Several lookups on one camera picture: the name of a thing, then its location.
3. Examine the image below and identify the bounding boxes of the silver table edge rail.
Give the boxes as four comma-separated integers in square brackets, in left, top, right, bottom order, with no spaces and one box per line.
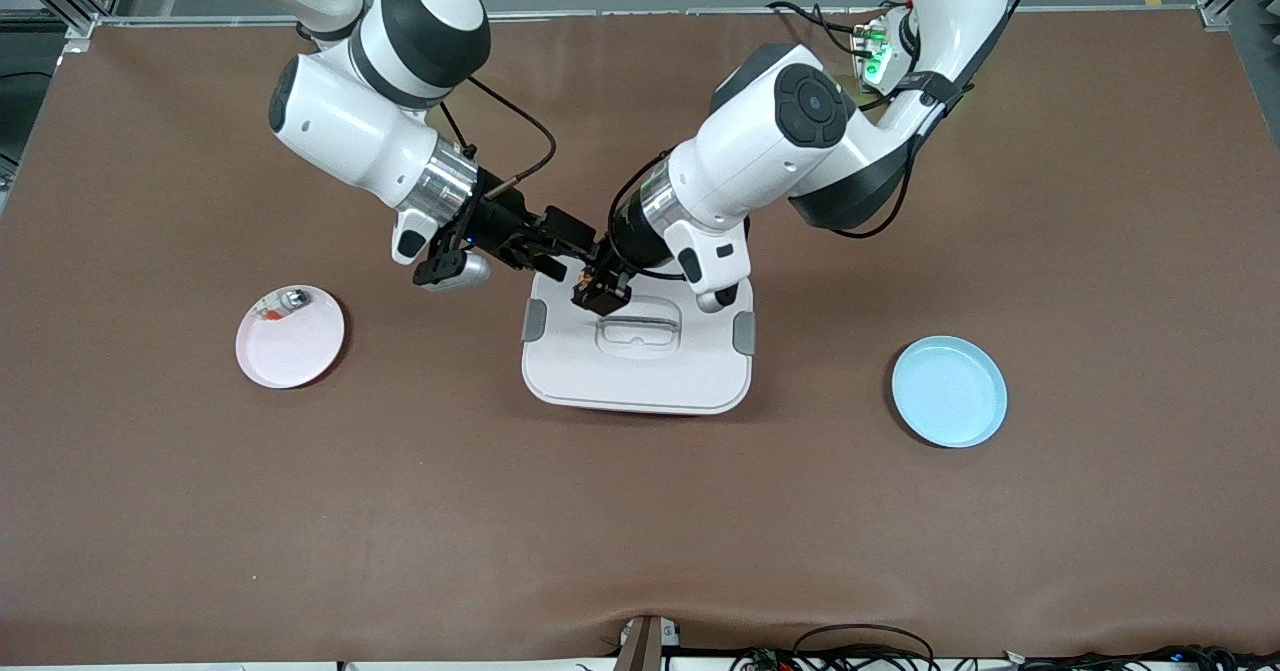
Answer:
[95,6,1206,28]

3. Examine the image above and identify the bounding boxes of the black cable bundle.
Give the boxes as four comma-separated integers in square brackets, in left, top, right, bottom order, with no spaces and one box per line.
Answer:
[1000,645,1280,671]

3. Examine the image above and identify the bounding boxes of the pink round plate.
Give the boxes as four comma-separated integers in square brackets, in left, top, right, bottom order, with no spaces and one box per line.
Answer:
[235,284,347,390]

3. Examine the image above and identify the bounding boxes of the white lidded storage box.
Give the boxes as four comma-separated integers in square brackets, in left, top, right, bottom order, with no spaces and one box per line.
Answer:
[520,269,758,417]

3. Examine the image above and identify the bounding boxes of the brown table edge bracket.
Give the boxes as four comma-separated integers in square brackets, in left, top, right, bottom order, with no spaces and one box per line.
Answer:
[612,614,683,671]

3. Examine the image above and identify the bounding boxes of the black looped cable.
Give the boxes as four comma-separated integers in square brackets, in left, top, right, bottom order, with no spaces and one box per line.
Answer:
[793,624,937,671]

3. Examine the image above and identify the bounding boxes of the light blue round plate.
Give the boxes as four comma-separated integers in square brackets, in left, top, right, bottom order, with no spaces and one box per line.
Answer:
[891,335,1009,449]

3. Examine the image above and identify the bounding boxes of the black left arm base cables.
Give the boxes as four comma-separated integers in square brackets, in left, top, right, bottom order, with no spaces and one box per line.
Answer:
[767,0,873,57]

